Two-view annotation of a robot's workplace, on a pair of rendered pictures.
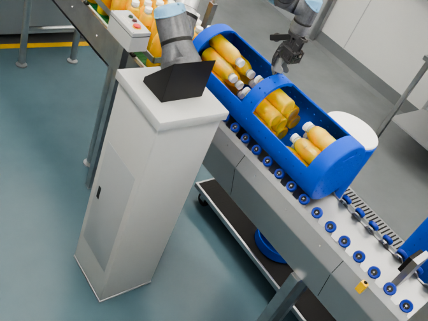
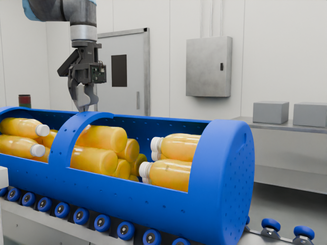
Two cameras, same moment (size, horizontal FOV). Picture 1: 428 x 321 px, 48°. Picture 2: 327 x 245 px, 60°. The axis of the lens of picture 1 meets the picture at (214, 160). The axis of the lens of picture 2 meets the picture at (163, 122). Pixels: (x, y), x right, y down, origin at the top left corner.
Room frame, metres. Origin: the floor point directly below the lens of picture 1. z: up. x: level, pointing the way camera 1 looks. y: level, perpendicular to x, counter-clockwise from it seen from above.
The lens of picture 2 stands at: (1.01, -0.23, 1.31)
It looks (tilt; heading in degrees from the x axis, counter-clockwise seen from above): 8 degrees down; 354
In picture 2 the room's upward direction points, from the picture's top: straight up
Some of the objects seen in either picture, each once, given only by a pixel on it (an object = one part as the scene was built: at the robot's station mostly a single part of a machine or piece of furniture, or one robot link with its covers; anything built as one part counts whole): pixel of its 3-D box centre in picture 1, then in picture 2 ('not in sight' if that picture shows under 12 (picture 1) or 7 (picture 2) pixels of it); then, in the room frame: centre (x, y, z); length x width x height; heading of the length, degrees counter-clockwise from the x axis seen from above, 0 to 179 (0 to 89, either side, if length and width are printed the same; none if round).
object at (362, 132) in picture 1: (351, 130); not in sight; (2.09, -0.54, 1.03); 0.28 x 0.28 x 0.01
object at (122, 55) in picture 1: (106, 121); not in sight; (2.03, 0.61, 0.50); 0.04 x 0.04 x 1.00; 54
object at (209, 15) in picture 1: (185, 83); not in sight; (2.66, 0.37, 0.55); 0.04 x 0.04 x 1.10; 54
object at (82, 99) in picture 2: (278, 68); (83, 100); (1.86, -0.08, 1.27); 0.06 x 0.03 x 0.09; 54
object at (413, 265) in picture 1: (407, 268); not in sight; (1.35, -0.80, 1.00); 0.10 x 0.04 x 0.15; 144
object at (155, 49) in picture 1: (157, 49); not in sight; (2.08, 0.47, 1.00); 0.07 x 0.07 x 0.19
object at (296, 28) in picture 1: (300, 27); (84, 36); (1.88, -0.09, 1.45); 0.08 x 0.08 x 0.05
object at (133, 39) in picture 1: (128, 30); not in sight; (2.03, 0.61, 1.05); 0.20 x 0.10 x 0.10; 54
